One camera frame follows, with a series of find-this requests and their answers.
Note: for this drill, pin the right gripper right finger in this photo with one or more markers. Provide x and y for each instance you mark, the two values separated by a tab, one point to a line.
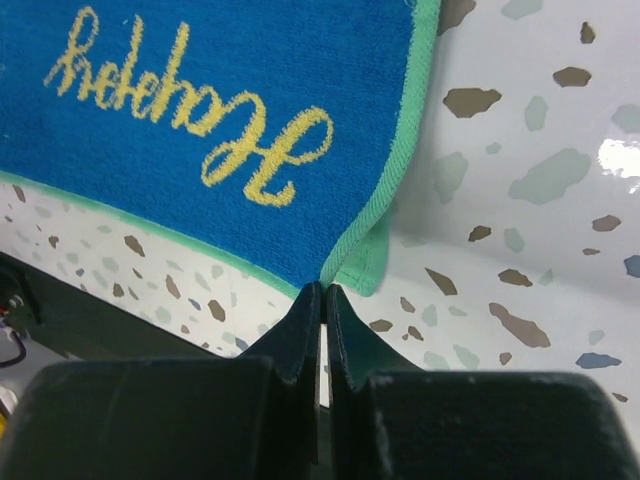
392	420

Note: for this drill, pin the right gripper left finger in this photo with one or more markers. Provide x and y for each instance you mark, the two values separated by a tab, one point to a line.
251	417

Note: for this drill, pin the yellow green patterned towel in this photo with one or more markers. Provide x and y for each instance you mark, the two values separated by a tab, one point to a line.
272	135

